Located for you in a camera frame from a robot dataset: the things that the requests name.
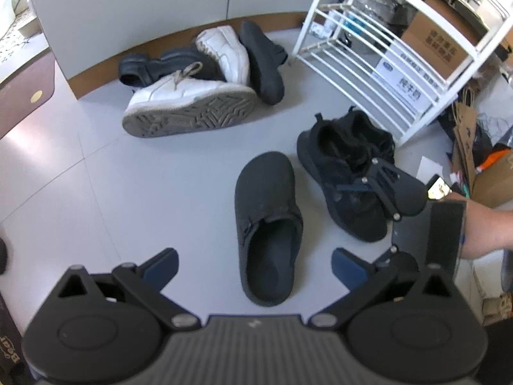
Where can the grey cabinet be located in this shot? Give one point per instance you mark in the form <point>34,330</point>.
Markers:
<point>160,8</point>

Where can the white paper sheet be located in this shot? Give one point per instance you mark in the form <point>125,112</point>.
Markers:
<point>429,166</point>

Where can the large cardboard box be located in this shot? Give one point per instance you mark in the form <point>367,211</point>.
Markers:
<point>497,184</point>

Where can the white shoe rack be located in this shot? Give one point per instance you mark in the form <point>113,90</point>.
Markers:
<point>425,117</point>

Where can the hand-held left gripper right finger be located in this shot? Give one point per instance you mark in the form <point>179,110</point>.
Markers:
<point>348,268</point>

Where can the brown cardboard box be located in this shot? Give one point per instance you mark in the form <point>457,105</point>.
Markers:
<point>437,36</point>

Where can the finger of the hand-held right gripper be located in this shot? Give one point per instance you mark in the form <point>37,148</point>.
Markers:
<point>376,176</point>

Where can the white lace-up sneaker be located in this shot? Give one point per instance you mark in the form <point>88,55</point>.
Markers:
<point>180,92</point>
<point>228,52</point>

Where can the brown floor mat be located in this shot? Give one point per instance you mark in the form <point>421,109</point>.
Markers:
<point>24,88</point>

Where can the person's right forearm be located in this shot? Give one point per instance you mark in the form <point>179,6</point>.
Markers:
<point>489,228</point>

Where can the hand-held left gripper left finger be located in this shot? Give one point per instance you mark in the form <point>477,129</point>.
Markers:
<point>162,268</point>

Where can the brown paper bag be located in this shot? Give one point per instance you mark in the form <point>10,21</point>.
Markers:
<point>467,128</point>

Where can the black mesh sneaker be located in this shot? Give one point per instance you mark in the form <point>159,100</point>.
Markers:
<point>344,208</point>
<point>376,132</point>

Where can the dark grey buckle clog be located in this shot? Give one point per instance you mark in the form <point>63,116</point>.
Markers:
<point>264,192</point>
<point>262,64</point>

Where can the black printed slipper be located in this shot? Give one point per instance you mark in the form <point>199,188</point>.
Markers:
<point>6,345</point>

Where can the white carton box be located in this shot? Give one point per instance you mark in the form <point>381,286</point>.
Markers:
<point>404,80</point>

